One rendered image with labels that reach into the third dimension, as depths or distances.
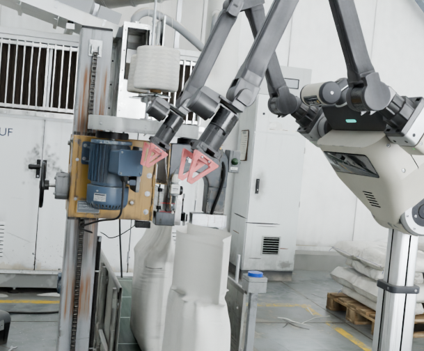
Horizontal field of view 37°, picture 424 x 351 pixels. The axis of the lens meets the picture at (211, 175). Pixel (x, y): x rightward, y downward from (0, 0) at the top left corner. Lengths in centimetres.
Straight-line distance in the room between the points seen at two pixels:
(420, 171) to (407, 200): 10
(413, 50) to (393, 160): 590
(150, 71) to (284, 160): 416
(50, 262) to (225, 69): 225
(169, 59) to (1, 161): 305
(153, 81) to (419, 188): 98
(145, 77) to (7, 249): 319
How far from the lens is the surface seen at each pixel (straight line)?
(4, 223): 521
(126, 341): 310
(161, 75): 228
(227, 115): 154
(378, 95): 168
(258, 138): 622
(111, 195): 225
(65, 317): 260
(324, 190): 720
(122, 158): 218
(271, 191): 630
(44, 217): 520
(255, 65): 157
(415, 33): 779
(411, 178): 195
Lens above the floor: 136
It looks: 3 degrees down
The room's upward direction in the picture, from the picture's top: 5 degrees clockwise
